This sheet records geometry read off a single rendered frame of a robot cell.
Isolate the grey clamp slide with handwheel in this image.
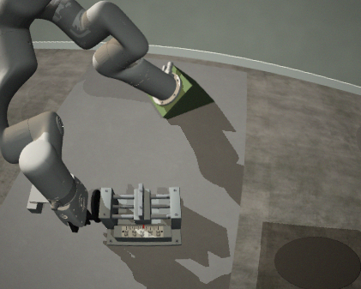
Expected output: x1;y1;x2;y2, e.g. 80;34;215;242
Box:
86;184;182;246

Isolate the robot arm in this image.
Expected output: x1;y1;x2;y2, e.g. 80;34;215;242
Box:
0;0;182;214

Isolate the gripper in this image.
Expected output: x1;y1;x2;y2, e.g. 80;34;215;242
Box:
54;173;91;232

